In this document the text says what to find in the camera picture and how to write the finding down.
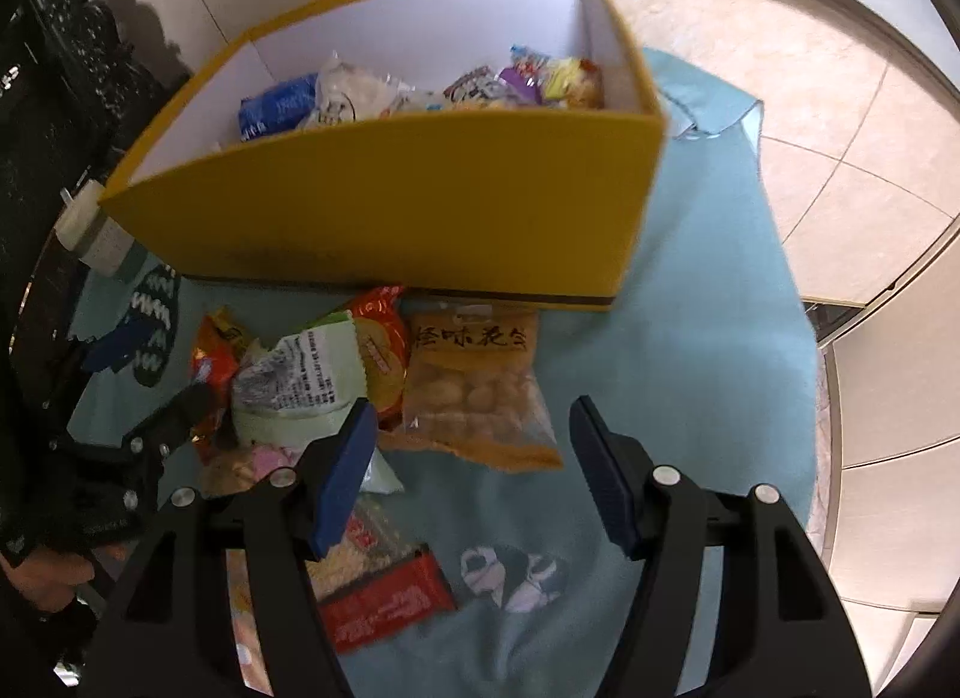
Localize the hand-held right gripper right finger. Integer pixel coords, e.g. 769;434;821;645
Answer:
568;393;875;698

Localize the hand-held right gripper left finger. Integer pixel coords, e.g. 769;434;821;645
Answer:
79;396;380;698

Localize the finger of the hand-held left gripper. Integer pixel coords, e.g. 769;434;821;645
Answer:
81;315;163;375
122;381;220;462

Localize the yellow cardboard box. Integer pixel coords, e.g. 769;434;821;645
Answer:
99;0;667;315

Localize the dark blue snack packet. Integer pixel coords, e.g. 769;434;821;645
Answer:
238;71;322;145

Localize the white snack packet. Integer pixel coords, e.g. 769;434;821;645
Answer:
311;51;418;124

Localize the yellow green snack packet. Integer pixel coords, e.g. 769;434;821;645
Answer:
540;56;605;111

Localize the purple edged snack packet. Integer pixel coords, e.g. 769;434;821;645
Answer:
442;64;542;108

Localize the small red blue snack packet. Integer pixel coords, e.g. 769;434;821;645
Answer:
510;44;557;73

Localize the person's left hand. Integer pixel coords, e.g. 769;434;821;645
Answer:
2;543;100;618

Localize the clear tan biscuit packet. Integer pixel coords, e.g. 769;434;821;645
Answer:
199;443;260;501

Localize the orange round cracker packet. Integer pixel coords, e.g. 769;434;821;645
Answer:
341;284;413;433

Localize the red foil snack packet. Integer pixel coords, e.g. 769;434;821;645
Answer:
315;544;459;656

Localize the orange peanut packet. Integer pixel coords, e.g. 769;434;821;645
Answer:
382;299;566;474

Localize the light blue printed cloth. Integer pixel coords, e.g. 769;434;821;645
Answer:
66;45;823;698

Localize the black carved furniture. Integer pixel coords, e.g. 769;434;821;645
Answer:
0;0;190;219

